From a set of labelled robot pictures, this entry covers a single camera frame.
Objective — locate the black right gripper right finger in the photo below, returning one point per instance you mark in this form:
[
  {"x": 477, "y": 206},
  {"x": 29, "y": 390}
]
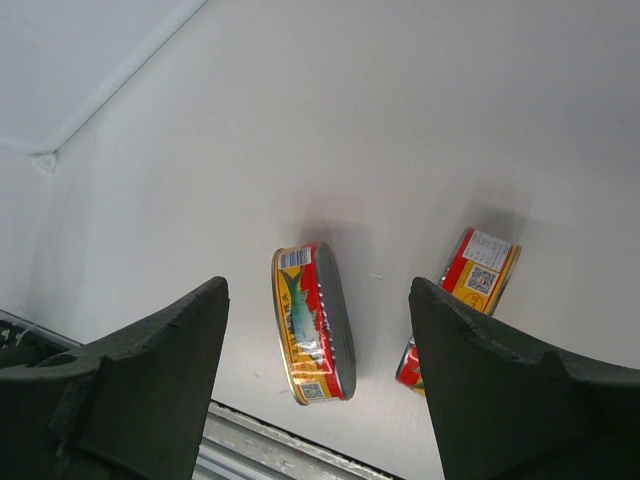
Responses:
[{"x": 506, "y": 405}]

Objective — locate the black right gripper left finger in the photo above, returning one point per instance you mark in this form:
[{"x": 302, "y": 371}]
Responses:
[{"x": 130, "y": 405}]

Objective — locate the red sardine tin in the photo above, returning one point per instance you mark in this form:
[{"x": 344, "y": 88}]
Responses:
[
  {"x": 479, "y": 269},
  {"x": 315, "y": 335}
]

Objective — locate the aluminium frame rail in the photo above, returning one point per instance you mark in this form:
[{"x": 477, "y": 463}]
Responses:
[{"x": 235, "y": 445}]

